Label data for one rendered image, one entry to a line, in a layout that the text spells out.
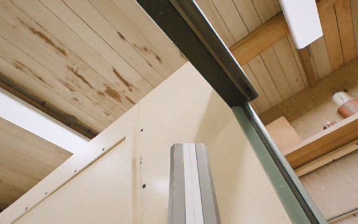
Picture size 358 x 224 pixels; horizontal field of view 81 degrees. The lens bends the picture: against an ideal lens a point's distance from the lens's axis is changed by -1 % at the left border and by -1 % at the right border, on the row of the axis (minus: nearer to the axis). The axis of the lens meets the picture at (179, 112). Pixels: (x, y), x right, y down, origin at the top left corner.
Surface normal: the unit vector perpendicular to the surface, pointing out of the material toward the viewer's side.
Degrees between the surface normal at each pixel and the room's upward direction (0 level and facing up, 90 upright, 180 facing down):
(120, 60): 179
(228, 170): 90
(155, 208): 90
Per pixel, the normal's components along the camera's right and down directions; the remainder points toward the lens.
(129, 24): 0.18, 0.63
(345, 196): -0.59, -0.55
